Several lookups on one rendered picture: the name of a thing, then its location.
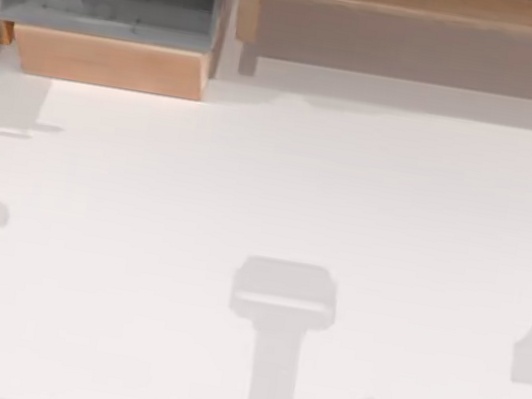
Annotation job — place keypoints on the wooden cupboard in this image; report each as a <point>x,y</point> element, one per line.
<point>423,37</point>

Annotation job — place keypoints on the pale wooden drawer front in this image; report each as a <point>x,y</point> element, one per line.
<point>108,60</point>

